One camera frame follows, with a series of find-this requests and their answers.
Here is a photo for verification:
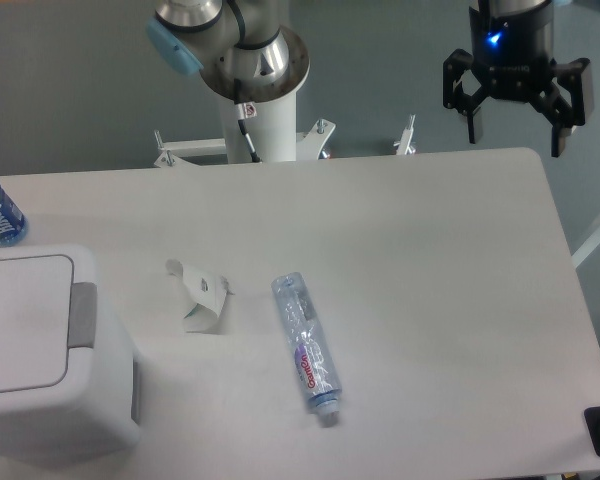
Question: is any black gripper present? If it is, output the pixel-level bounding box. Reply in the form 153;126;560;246
442;1;594;158

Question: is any white robot pedestal with feet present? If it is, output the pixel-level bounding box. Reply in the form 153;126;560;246
153;74;420;169

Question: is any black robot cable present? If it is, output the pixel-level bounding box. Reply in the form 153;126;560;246
232;77;262;164

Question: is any crumpled white paper wrapper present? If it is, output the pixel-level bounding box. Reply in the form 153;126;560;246
165;259;233;334

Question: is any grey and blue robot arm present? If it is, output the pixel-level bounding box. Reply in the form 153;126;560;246
146;1;594;163

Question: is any clear empty plastic bottle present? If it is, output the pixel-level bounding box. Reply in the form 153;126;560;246
271;272;342;427

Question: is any white trash can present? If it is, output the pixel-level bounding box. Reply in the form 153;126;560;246
0;244;140;463

